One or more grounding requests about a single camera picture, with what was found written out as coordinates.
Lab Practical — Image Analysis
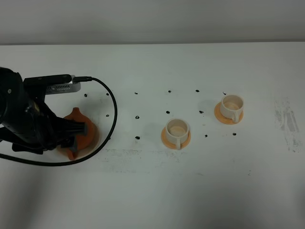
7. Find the black left camera cable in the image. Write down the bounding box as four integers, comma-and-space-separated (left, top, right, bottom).
0, 76, 118, 167

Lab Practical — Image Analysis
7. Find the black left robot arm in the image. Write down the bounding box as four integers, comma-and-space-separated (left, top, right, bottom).
0, 68, 88, 155

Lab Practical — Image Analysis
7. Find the white teacup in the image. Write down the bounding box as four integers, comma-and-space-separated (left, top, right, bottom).
220, 94, 244, 124
165, 118, 190, 150

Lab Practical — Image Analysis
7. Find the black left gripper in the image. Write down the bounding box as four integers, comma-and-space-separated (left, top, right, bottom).
0, 94, 88, 155

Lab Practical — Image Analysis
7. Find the far white teacup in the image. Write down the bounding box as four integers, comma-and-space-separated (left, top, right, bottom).
220, 94, 244, 124

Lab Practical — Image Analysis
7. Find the orange saucer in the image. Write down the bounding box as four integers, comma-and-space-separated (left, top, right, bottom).
214, 102, 244, 125
161, 128, 191, 150

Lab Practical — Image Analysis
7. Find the near orange saucer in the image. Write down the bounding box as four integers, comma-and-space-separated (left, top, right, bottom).
161, 128, 191, 150

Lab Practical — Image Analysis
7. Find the far orange saucer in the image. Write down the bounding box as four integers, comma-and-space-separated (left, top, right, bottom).
214, 102, 244, 125

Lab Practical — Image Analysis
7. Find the brown clay teapot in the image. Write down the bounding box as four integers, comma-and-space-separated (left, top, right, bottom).
55, 107, 100, 161

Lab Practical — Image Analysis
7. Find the near white teacup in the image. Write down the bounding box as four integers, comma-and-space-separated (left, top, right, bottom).
165, 118, 190, 150

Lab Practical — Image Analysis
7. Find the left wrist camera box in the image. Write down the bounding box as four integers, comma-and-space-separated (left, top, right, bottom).
23, 74, 81, 94

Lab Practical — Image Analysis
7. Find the beige round teapot coaster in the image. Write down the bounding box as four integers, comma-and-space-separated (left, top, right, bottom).
76, 124, 101, 159

